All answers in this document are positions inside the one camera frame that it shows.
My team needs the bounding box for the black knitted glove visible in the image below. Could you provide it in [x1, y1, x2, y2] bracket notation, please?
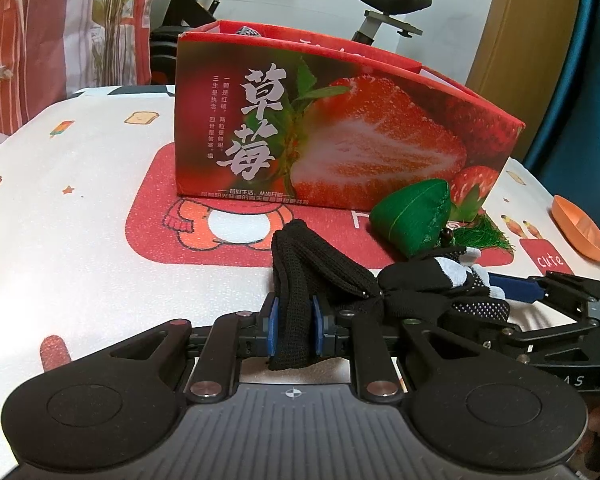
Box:
[268, 219, 384, 370]

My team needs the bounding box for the green zongzi plush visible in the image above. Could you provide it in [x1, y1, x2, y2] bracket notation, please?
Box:
[368, 178, 515, 261]

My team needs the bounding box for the orange plastic dish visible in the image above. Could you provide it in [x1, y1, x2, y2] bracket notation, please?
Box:
[550, 195, 600, 262]

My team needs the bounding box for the black white dotted glove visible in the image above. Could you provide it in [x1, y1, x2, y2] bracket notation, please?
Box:
[377, 246, 510, 324]

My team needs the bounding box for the teal curtain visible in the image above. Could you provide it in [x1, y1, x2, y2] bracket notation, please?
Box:
[524, 0, 600, 227]

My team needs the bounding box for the patterned white table cloth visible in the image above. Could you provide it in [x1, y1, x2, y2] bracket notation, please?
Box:
[0, 89, 600, 479]

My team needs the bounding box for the red strawberry cardboard box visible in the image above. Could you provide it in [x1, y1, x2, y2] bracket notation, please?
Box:
[174, 21, 524, 210]

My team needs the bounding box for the black exercise bike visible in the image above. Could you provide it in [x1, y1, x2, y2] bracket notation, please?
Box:
[148, 0, 434, 86]

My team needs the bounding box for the pink printed backdrop curtain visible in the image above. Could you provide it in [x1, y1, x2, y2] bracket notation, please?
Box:
[0, 0, 152, 139]

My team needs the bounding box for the brown wooden door frame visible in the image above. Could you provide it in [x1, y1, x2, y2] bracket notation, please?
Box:
[466, 0, 580, 160]

